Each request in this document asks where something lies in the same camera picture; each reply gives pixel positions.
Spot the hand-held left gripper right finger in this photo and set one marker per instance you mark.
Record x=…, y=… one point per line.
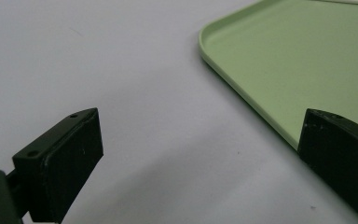
x=341, y=155

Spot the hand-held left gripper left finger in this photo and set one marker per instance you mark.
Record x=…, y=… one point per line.
x=65, y=165

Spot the light green tray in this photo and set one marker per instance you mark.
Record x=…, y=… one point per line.
x=292, y=56

